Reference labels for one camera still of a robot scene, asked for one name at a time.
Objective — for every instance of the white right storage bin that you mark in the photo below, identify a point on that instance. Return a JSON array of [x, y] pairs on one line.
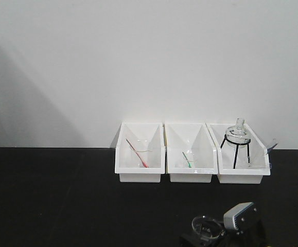
[[244, 173]]

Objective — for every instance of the red tipped glass rod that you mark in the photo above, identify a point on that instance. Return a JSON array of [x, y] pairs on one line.
[[140, 158]]

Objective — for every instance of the white left storage bin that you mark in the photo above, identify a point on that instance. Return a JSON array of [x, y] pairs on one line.
[[148, 141]]

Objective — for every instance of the round glass flask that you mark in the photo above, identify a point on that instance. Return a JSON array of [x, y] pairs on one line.
[[238, 134]]

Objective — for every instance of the clear glass beaker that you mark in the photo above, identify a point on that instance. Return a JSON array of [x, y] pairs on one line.
[[206, 228]]

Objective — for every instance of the white middle storage bin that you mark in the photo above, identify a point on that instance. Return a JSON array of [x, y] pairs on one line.
[[195, 141]]

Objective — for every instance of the green tipped glass rod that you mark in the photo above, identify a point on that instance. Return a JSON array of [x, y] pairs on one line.
[[187, 160]]

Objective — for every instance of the white storage bin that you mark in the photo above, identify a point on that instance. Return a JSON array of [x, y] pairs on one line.
[[195, 141], [244, 173], [148, 141]]

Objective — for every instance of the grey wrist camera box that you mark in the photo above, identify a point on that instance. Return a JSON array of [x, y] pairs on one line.
[[241, 217]]

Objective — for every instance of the black wire tripod stand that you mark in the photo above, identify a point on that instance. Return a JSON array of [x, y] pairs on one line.
[[237, 145]]

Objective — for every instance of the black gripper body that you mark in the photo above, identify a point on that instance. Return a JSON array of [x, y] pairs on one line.
[[254, 236]]

